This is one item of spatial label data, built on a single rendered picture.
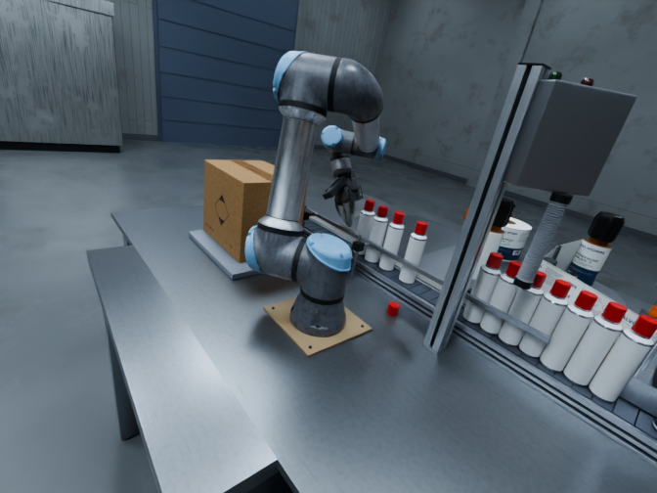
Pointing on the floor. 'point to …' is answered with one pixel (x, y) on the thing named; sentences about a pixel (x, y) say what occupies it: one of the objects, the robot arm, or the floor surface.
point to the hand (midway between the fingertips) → (348, 224)
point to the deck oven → (59, 76)
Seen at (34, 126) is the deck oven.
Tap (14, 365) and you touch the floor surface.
